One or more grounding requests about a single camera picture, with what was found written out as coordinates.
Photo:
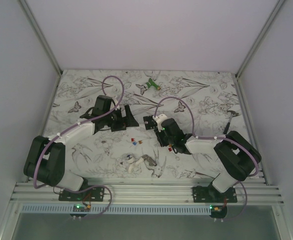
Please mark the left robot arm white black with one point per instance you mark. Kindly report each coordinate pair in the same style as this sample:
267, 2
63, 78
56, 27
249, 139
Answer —
46, 159

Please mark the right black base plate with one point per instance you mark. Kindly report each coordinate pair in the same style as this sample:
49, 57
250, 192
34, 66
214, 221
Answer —
208, 194

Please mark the left aluminium corner post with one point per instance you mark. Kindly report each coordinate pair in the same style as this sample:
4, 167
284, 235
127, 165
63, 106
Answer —
40, 35

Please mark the perforated grey cable duct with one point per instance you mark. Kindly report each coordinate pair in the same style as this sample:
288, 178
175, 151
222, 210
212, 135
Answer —
124, 209

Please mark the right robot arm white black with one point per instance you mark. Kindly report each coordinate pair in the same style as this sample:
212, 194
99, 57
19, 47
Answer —
238, 157

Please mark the right small circuit board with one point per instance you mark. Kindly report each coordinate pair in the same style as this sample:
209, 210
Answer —
217, 208

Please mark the left small circuit board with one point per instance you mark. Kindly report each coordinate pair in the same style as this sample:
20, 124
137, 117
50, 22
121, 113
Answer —
81, 208

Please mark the small grey hammer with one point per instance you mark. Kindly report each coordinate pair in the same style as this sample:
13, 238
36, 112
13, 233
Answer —
231, 115

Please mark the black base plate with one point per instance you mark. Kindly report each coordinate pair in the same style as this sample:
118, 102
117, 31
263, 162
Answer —
208, 194
95, 194

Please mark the grey metal bracket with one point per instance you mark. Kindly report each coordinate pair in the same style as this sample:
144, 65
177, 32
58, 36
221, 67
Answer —
149, 162

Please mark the floral printed table mat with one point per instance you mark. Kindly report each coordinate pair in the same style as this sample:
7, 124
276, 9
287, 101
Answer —
198, 101

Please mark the small circuit board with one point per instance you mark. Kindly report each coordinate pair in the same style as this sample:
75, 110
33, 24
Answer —
81, 208
217, 208

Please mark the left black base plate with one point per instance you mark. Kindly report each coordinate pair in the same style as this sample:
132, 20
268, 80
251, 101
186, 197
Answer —
95, 194

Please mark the aluminium corner post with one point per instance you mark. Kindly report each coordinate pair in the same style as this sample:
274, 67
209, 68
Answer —
40, 35
260, 37

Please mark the green spray nozzle toy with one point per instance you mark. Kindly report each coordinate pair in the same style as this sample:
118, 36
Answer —
150, 83

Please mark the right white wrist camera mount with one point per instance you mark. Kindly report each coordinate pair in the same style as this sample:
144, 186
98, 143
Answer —
159, 119

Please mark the black fuse box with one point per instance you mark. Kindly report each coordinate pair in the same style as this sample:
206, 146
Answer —
150, 123

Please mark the aluminium rail frame front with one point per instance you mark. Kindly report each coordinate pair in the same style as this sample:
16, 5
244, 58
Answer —
156, 191

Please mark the right aluminium corner post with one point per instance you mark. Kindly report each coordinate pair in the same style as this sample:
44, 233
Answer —
260, 37

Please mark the white pipe fitting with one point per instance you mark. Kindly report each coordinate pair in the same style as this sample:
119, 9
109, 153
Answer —
131, 163

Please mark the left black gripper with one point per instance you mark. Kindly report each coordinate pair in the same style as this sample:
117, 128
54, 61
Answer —
129, 120

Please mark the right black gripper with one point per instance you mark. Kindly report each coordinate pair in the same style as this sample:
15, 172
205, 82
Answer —
159, 135

